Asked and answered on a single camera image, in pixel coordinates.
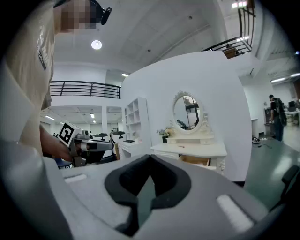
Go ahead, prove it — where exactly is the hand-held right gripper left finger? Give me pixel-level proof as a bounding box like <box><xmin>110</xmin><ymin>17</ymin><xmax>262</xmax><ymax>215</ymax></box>
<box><xmin>58</xmin><ymin>153</ymin><xmax>152</xmax><ymax>237</ymax></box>

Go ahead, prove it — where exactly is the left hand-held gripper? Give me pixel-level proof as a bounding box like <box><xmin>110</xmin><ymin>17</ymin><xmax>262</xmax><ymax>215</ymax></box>
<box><xmin>58</xmin><ymin>120</ymin><xmax>115</xmax><ymax>167</ymax></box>

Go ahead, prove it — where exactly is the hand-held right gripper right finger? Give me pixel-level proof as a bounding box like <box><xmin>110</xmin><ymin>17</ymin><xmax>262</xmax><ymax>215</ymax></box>
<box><xmin>142</xmin><ymin>154</ymin><xmax>270</xmax><ymax>235</ymax></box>

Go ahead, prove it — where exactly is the large wooden drawer white front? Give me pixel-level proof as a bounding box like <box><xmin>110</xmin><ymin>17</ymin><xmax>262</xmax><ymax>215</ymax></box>
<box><xmin>179</xmin><ymin>154</ymin><xmax>218</xmax><ymax>171</ymax></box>

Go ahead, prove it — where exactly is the person's left forearm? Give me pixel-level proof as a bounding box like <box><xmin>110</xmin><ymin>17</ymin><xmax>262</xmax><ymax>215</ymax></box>
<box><xmin>39</xmin><ymin>123</ymin><xmax>74</xmax><ymax>163</ymax></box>

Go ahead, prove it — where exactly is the white dressing table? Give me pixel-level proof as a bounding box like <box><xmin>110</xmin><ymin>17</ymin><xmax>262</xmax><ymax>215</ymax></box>
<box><xmin>150</xmin><ymin>135</ymin><xmax>228</xmax><ymax>176</ymax></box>

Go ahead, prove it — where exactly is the white machine black top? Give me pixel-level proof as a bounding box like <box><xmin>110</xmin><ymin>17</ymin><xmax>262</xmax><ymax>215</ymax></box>
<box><xmin>90</xmin><ymin>131</ymin><xmax>113</xmax><ymax>142</ymax></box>
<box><xmin>109</xmin><ymin>130</ymin><xmax>128</xmax><ymax>162</ymax></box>

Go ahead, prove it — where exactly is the white desk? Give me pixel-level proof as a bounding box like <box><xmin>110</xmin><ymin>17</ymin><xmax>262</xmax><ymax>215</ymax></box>
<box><xmin>116</xmin><ymin>138</ymin><xmax>153</xmax><ymax>160</ymax></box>

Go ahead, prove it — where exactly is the white shelf unit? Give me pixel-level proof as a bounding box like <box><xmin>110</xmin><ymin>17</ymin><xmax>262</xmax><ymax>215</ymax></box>
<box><xmin>122</xmin><ymin>97</ymin><xmax>151</xmax><ymax>152</ymax></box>

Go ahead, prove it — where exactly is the yellow flower bouquet black pot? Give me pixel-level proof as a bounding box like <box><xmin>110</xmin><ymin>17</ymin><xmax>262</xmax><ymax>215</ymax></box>
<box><xmin>156</xmin><ymin>126</ymin><xmax>176</xmax><ymax>143</ymax></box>

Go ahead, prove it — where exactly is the black balcony railing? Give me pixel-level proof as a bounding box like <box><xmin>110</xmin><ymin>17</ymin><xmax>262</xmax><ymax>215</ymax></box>
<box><xmin>202</xmin><ymin>0</ymin><xmax>256</xmax><ymax>55</ymax></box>
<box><xmin>49</xmin><ymin>80</ymin><xmax>121</xmax><ymax>99</ymax></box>

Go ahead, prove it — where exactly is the person's beige t-shirt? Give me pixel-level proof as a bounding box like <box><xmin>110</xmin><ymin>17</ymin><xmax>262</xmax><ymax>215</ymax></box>
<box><xmin>4</xmin><ymin>0</ymin><xmax>57</xmax><ymax>157</ymax></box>

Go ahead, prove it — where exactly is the black office chair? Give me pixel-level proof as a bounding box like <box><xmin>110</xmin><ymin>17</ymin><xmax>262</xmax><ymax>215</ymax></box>
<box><xmin>280</xmin><ymin>165</ymin><xmax>300</xmax><ymax>202</ymax></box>

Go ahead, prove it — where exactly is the person's head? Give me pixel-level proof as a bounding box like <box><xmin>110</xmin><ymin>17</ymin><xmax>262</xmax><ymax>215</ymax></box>
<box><xmin>53</xmin><ymin>0</ymin><xmax>100</xmax><ymax>30</ymax></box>

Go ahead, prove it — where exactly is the brown cardboard box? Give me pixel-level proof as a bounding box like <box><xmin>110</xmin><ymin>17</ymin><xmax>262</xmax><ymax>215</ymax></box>
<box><xmin>223</xmin><ymin>45</ymin><xmax>238</xmax><ymax>60</ymax></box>

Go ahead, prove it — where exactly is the long ceiling light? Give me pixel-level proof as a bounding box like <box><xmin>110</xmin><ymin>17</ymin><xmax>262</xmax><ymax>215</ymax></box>
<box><xmin>270</xmin><ymin>73</ymin><xmax>300</xmax><ymax>83</ymax></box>

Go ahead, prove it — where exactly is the oval mirror ornate white frame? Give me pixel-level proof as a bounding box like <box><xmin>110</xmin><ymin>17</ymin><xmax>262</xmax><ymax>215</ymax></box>
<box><xmin>172</xmin><ymin>90</ymin><xmax>215</xmax><ymax>136</ymax></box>

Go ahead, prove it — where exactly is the black head-worn camera rig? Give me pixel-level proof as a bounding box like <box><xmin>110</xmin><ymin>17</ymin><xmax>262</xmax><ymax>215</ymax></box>
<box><xmin>90</xmin><ymin>0</ymin><xmax>113</xmax><ymax>26</ymax></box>

